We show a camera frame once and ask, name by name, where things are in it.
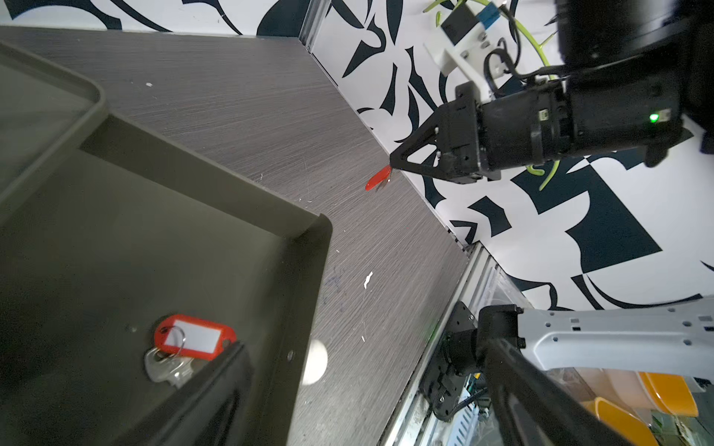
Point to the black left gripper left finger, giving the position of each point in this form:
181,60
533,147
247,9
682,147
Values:
208,410

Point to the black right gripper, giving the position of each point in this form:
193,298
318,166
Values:
479,140

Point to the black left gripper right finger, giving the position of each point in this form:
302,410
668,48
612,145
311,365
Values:
532,410

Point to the key with red tag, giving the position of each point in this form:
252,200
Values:
380,179
178,341

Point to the grey top drawer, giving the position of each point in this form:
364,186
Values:
129,230

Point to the grey-yellow mini drawer cabinet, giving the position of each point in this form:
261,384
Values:
47,112

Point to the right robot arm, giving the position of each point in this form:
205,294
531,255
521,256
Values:
593,233

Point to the white drawer knob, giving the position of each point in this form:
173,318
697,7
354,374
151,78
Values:
316,363

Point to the yellow bowl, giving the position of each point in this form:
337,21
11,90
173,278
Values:
669,394

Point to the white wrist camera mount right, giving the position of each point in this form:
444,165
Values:
462,43

